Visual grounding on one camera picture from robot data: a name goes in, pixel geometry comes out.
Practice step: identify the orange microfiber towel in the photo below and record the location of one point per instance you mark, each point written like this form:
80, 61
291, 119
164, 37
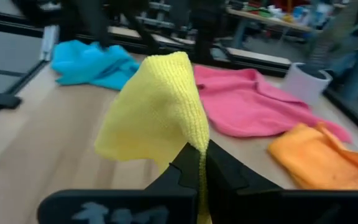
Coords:
322, 158

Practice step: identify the blue microfiber towel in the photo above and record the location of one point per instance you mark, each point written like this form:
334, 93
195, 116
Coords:
89, 65

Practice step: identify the snake plant in white pot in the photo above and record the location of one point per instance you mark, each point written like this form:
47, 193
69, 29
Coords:
303, 85

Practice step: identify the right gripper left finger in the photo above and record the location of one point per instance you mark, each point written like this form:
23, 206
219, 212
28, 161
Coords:
135, 205

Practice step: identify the yellow microfiber towel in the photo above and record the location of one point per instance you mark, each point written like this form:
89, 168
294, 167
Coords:
157, 109

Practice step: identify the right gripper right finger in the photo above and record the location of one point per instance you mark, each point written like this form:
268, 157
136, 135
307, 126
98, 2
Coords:
259, 205

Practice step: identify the pink microfiber towel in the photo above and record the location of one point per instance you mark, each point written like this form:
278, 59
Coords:
244, 102

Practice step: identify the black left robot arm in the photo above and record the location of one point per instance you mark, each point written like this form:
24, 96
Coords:
207, 31

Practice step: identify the cluttered background table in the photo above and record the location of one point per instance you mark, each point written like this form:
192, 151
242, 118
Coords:
269, 18

